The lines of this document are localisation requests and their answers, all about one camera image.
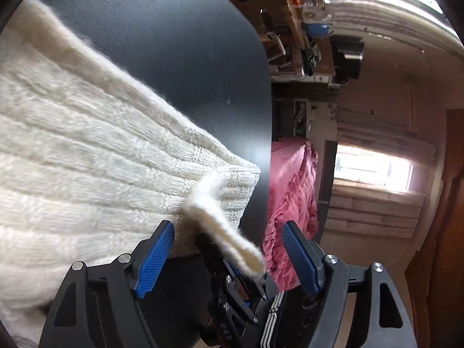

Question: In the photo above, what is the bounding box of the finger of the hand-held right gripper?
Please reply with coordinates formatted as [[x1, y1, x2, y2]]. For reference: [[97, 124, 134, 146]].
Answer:
[[207, 277, 260, 326], [197, 232, 269, 301]]

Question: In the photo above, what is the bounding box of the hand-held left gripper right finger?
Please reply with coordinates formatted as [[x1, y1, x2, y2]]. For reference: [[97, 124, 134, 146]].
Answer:
[[282, 221, 418, 348]]

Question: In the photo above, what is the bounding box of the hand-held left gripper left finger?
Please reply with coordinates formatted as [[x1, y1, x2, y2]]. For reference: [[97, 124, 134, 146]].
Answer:
[[38, 220, 175, 348]]

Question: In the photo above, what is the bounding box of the white knit sweater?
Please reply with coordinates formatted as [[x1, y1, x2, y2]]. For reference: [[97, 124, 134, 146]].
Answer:
[[0, 0, 267, 348]]

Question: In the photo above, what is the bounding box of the pink bedspread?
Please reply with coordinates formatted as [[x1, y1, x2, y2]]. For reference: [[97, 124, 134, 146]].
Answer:
[[261, 139, 320, 292]]

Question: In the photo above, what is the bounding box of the window with wooden blinds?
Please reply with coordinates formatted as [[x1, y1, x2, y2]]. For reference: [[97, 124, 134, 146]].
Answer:
[[326, 116, 440, 240]]

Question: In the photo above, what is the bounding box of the white shelf unit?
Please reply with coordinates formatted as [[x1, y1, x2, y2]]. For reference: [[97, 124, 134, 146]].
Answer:
[[275, 98, 338, 142]]

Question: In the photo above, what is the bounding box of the brown wooden door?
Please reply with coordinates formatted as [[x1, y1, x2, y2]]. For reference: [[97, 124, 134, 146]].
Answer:
[[406, 108, 464, 348]]

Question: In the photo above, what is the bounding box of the black coffee machine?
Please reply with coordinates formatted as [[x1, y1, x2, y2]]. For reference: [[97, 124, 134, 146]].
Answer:
[[331, 38, 365, 85]]

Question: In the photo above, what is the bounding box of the blue mug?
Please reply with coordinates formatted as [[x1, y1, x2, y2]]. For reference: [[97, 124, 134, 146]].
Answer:
[[302, 23, 333, 38]]

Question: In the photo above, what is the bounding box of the cluttered wooden shelf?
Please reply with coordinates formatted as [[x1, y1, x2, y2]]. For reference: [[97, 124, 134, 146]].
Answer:
[[268, 0, 338, 78]]

